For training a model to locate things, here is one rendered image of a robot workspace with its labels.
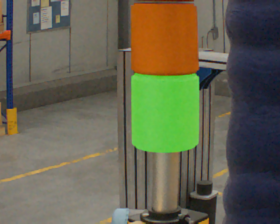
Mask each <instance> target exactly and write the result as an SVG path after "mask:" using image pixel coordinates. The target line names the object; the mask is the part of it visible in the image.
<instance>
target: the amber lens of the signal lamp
mask: <svg viewBox="0 0 280 224"><path fill-rule="evenodd" d="M131 69H132V70H133V71H134V72H135V73H138V74H141V75H166V76H180V75H189V74H191V75H192V74H195V73H196V72H197V71H198V70H199V42H198V25H197V6H194V4H193V3H181V2H138V3H134V4H133V5H131Z"/></svg>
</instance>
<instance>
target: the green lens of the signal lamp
mask: <svg viewBox="0 0 280 224"><path fill-rule="evenodd" d="M131 128H132V144H133V145H134V146H135V147H136V148H138V149H141V150H144V151H149V152H160V153H170V152H179V151H185V150H189V149H192V148H194V147H195V146H196V145H198V140H199V77H198V75H197V74H192V75H191V74H189V75H180V76H166V75H141V74H138V73H135V74H134V75H132V76H131Z"/></svg>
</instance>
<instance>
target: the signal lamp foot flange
mask: <svg viewBox="0 0 280 224"><path fill-rule="evenodd" d="M182 214H188V215H189V213H188V212H187V211H185V210H184V209H181V208H180V206H177V210H176V211H174V212H170V213H160V212H156V211H153V206H150V208H148V210H144V212H142V213H141V214H140V220H142V221H143V222H144V223H147V224H180V222H179V218H178V216H179V217H180V216H181V215H182Z"/></svg>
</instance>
